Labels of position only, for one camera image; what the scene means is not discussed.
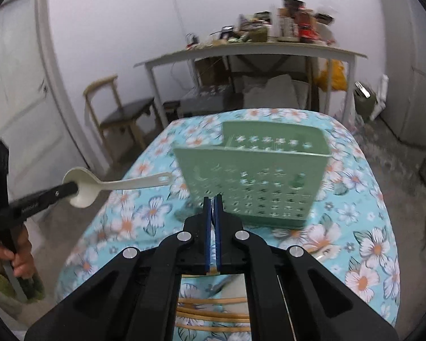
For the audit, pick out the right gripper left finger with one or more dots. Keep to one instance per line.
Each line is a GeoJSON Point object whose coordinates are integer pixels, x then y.
{"type": "Point", "coordinates": [134, 296]}

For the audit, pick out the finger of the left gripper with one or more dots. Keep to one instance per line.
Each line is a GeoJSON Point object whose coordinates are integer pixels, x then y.
{"type": "Point", "coordinates": [19, 210]}

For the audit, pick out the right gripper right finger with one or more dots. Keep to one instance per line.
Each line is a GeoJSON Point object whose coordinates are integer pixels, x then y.
{"type": "Point", "coordinates": [290, 294]}

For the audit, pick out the cream plastic ladle spoon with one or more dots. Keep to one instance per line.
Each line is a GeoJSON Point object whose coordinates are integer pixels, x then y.
{"type": "Point", "coordinates": [89, 186]}

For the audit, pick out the person's left hand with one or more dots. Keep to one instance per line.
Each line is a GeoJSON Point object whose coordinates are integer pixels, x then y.
{"type": "Point", "coordinates": [22, 261]}

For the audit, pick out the white panel door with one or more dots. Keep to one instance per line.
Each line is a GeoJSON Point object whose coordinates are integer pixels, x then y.
{"type": "Point", "coordinates": [41, 149]}

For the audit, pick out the green perforated utensil holder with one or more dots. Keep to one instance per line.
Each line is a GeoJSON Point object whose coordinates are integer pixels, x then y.
{"type": "Point", "coordinates": [267, 173]}

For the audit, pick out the wooden chair black seat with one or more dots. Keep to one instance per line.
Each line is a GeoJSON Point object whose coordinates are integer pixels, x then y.
{"type": "Point", "coordinates": [124, 117]}

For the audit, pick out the grey storage box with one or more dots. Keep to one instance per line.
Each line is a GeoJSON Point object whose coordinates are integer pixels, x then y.
{"type": "Point", "coordinates": [205, 101]}

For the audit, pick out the grey refrigerator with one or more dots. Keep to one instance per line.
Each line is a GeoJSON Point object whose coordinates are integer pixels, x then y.
{"type": "Point", "coordinates": [405, 44]}

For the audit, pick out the yellow plastic bag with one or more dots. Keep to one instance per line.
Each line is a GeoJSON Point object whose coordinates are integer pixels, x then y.
{"type": "Point", "coordinates": [338, 80]}

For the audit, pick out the long white desk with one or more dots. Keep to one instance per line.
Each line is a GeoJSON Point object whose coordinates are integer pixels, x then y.
{"type": "Point", "coordinates": [259, 60]}

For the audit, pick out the red bottle on desk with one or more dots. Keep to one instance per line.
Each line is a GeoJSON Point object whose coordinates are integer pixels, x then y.
{"type": "Point", "coordinates": [306, 32]}

